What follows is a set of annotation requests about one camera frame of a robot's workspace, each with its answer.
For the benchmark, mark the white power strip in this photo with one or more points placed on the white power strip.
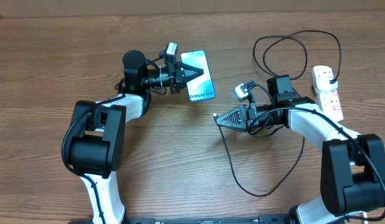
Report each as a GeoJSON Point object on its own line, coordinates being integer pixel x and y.
{"type": "Point", "coordinates": [329, 102]}

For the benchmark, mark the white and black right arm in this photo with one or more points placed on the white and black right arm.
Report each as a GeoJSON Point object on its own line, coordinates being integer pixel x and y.
{"type": "Point", "coordinates": [352, 182]}

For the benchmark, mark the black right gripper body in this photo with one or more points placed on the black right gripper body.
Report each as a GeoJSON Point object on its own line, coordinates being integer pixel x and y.
{"type": "Point", "coordinates": [252, 117]}

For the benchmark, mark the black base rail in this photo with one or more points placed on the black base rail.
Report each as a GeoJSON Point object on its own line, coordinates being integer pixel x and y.
{"type": "Point", "coordinates": [208, 220]}

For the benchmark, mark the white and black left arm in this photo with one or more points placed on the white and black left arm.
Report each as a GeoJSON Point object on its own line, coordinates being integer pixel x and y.
{"type": "Point", "coordinates": [92, 147]}

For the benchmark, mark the white charger plug adapter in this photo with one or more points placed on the white charger plug adapter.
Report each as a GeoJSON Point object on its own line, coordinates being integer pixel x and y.
{"type": "Point", "coordinates": [324, 84]}

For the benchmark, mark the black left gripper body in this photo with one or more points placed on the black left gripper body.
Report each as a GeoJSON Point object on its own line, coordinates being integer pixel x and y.
{"type": "Point", "coordinates": [171, 76]}

